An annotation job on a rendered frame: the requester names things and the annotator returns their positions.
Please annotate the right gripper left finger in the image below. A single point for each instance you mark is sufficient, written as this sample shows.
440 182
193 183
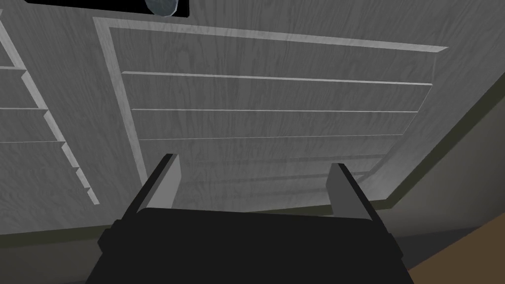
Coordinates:
162 189

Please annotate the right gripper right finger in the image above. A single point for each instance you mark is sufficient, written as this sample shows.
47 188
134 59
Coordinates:
344 197

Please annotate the grey louvred wooden door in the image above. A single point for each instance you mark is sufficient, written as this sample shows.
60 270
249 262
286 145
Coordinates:
268 94

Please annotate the grey round knob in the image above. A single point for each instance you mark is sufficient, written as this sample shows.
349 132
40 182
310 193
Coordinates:
161 7

